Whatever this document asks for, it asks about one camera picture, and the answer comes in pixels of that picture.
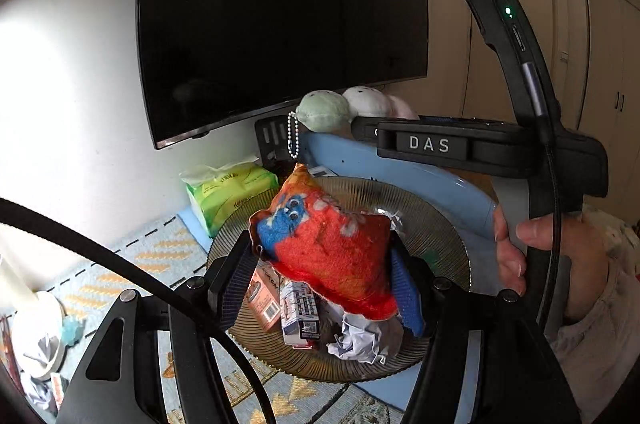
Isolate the black braided cable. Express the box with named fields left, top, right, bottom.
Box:
left=0, top=198, right=278, bottom=424

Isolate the red blue plush toy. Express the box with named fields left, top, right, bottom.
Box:
left=249, top=163, right=403, bottom=320

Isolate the small lavender paper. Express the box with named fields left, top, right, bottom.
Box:
left=326, top=311, right=403, bottom=366

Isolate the patterned woven mat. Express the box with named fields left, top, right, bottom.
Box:
left=0, top=214, right=406, bottom=424

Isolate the white crumpled paper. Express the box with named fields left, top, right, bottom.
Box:
left=22, top=335, right=63, bottom=367

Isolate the long printed box with barcode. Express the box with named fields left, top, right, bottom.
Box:
left=279, top=279, right=321, bottom=349

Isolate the small pink cartoon box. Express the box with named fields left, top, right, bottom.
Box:
left=247, top=266, right=283, bottom=334

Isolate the black television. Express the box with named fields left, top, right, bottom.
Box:
left=136, top=0, right=431, bottom=151

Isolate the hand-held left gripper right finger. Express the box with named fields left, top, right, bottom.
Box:
left=389, top=231, right=583, bottom=424

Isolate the light blue tray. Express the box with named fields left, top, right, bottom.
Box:
left=299, top=131, right=501, bottom=245

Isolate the white wardrobe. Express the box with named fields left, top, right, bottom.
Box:
left=557, top=0, right=640, bottom=210

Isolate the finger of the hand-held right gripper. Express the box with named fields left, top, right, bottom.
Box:
left=350, top=116, right=421, bottom=155

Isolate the pink white green dango plush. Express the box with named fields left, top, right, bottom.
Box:
left=287, top=86, right=421, bottom=161

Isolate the white desk lamp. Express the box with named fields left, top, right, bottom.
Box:
left=0, top=249, right=67, bottom=380

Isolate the green tissue pack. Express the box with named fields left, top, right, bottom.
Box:
left=179, top=158, right=280, bottom=239

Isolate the black usb cable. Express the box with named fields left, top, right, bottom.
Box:
left=520, top=61, right=573, bottom=330

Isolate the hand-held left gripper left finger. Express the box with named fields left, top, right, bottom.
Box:
left=54, top=229, right=263, bottom=424

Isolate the black slotted stand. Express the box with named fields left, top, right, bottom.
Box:
left=254, top=116, right=311, bottom=170

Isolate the ribbed glass plate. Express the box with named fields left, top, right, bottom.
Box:
left=206, top=176, right=472, bottom=377

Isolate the person's right forearm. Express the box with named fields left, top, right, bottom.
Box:
left=545, top=209, right=640, bottom=424

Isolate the person's right hand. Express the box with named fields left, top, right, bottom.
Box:
left=491, top=203, right=611, bottom=321

